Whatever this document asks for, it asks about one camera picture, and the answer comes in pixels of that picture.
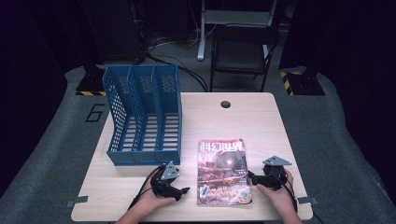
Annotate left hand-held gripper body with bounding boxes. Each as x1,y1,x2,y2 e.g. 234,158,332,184
150,161,183,201

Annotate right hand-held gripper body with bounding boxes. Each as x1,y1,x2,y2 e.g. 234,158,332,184
261,155,293,191

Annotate colourful magazine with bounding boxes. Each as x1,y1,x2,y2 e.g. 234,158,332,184
196,138,253,206

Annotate blue plastic file rack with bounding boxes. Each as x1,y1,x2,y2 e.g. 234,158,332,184
102,63,182,167

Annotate person's left hand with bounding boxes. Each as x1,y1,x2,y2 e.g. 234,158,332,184
136,183,177,213

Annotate person's right hand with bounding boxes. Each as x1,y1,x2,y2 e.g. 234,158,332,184
256,168,295,210

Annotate black stand base, striped tape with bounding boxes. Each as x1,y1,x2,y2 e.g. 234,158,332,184
279,65,327,97
75,63,107,97

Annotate black folding chair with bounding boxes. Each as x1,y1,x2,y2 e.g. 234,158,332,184
209,25,281,93

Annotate dark cabinet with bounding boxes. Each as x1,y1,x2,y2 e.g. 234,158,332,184
78,0,143,63

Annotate left hand-held gripper black cable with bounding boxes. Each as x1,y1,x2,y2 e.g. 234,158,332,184
127,165,163,211

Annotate hand-held gripper black cable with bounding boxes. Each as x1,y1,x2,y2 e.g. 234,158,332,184
270,169,299,214
127,165,163,211

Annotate right hand-held gripper black cable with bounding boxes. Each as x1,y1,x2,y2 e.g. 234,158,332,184
270,169,299,214

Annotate grey table edge bracket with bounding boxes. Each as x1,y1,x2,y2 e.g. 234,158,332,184
297,196,319,205
64,195,90,209

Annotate bundle of floor cables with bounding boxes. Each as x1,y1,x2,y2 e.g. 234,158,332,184
134,18,209,92

